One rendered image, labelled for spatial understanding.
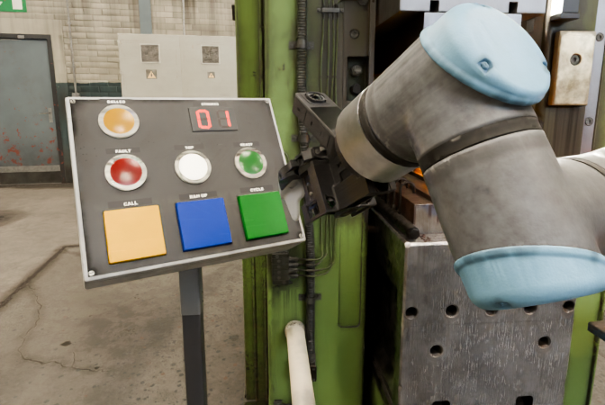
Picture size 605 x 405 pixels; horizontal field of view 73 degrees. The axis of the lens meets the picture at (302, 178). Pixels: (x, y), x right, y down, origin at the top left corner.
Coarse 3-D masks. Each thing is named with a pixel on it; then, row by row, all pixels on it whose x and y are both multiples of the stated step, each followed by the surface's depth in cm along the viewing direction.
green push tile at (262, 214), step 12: (276, 192) 71; (240, 204) 67; (252, 204) 68; (264, 204) 69; (276, 204) 70; (252, 216) 67; (264, 216) 68; (276, 216) 69; (252, 228) 66; (264, 228) 67; (276, 228) 68
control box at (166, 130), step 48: (96, 144) 61; (144, 144) 64; (192, 144) 68; (240, 144) 72; (96, 192) 59; (144, 192) 62; (192, 192) 65; (240, 192) 68; (96, 240) 57; (240, 240) 65; (288, 240) 69
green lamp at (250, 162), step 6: (240, 156) 71; (246, 156) 71; (252, 156) 71; (258, 156) 72; (240, 162) 70; (246, 162) 70; (252, 162) 71; (258, 162) 72; (246, 168) 70; (252, 168) 71; (258, 168) 71; (252, 174) 70
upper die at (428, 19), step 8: (424, 16) 80; (432, 16) 80; (440, 16) 81; (512, 16) 82; (520, 16) 82; (408, 24) 89; (416, 24) 84; (424, 24) 81; (520, 24) 82; (392, 32) 101; (400, 32) 95; (408, 32) 89; (416, 32) 84; (376, 40) 115; (384, 40) 107; (392, 40) 101; (400, 40) 95; (408, 40) 89; (376, 48) 115; (384, 48) 107; (392, 48) 101; (400, 48) 95; (376, 56) 115; (384, 56) 107; (392, 56) 101; (376, 64) 116; (384, 64) 108; (376, 72) 116
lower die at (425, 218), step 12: (408, 180) 108; (420, 180) 108; (396, 192) 99; (408, 192) 99; (420, 192) 96; (396, 204) 99; (408, 204) 91; (420, 204) 87; (432, 204) 87; (408, 216) 91; (420, 216) 88; (432, 216) 88; (420, 228) 88; (432, 228) 88
